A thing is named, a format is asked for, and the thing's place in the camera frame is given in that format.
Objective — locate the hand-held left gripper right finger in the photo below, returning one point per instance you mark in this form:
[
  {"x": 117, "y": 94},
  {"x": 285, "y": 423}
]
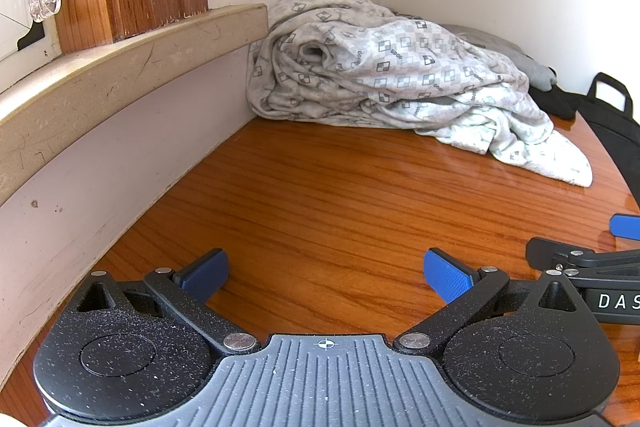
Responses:
[{"x": 445, "y": 276}]

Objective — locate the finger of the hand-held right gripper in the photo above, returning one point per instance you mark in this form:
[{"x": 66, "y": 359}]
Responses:
[
  {"x": 627, "y": 227},
  {"x": 550, "y": 254}
]

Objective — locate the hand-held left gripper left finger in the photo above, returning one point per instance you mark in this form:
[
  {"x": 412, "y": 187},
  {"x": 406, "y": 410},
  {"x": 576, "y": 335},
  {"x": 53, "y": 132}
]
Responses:
[{"x": 205, "y": 276}]

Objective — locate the white patterned pajama garment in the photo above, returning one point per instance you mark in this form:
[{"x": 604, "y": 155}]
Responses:
[{"x": 380, "y": 72}]

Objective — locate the black bag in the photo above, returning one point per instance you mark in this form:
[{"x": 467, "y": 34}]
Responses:
[{"x": 612, "y": 132}]

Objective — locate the grey printed folded shirt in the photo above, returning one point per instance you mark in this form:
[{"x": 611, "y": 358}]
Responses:
[{"x": 505, "y": 49}]

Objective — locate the beige window sill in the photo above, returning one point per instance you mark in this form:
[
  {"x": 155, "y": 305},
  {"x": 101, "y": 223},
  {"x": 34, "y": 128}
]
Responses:
[{"x": 100, "y": 82}]

